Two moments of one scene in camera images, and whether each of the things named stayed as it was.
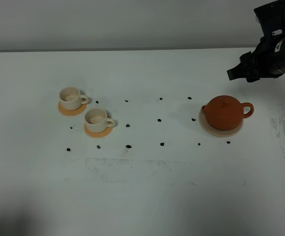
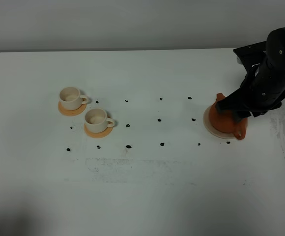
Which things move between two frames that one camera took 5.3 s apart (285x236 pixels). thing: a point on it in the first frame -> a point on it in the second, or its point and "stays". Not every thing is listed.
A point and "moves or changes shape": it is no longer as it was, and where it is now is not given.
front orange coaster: x=103 y=133 stays
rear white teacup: x=71 y=99 stays
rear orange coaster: x=71 y=112 stays
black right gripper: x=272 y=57 -> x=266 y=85
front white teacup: x=96 y=120 stays
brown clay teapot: x=225 y=112 moves or changes shape
